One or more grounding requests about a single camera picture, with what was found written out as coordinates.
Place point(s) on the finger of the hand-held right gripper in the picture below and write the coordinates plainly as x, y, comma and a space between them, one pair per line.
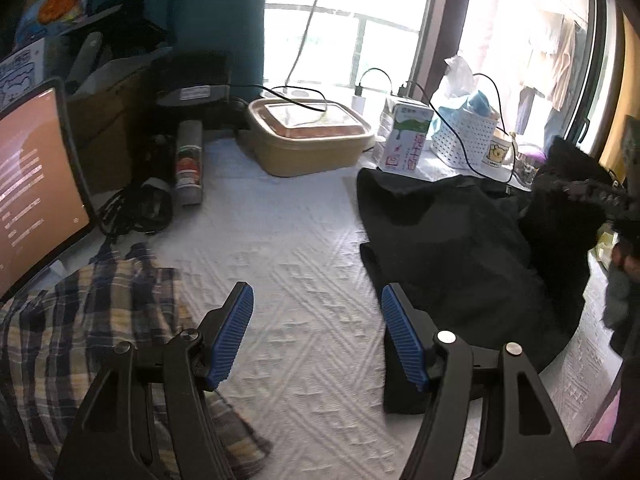
600, 194

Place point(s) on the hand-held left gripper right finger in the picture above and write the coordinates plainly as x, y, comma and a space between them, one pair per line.
405, 340

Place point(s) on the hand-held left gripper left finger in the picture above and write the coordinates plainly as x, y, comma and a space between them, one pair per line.
232, 335

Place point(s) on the black pants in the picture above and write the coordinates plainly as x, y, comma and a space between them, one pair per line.
450, 240

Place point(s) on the person's right hand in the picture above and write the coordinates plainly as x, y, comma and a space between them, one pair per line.
627, 260

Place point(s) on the yellow curtain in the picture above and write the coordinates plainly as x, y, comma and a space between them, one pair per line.
617, 125

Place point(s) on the white textured tablecloth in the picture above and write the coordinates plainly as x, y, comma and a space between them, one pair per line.
300, 260

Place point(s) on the white bear mug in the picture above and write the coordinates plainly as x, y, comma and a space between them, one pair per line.
497, 157

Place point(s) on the hanging clothes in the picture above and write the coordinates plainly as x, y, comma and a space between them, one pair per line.
560, 60

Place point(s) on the blue pack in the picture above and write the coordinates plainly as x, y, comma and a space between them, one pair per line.
480, 102

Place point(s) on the white perforated basket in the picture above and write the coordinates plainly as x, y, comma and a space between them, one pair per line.
460, 135

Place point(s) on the plaid cloth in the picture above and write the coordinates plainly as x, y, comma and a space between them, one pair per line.
75, 310

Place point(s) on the spray can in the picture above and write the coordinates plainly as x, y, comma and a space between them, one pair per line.
189, 170

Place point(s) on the white tissue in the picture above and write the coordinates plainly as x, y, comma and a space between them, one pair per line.
457, 77

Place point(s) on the tan lunch box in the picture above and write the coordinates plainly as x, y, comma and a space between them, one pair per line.
310, 155

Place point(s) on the white milk carton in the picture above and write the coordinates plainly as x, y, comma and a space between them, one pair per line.
405, 135

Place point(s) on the black charger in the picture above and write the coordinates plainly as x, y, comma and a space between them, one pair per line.
406, 90

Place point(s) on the cardboard box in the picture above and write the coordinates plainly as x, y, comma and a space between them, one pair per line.
105, 135

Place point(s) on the white charger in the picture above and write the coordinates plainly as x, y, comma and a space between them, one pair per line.
358, 102

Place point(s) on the white power strip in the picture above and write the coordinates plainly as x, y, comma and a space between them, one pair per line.
300, 94

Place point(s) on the computer monitor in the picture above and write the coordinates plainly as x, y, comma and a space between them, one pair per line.
30, 185

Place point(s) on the black device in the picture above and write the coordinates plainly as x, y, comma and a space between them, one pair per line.
190, 72

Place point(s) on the balcony railing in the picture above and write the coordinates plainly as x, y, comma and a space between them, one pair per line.
360, 35

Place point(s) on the blue curtain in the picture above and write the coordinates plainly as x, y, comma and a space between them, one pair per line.
215, 10

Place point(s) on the white printed box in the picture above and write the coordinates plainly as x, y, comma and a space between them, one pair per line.
20, 75

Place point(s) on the colourful snack bag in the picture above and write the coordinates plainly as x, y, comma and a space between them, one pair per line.
55, 5

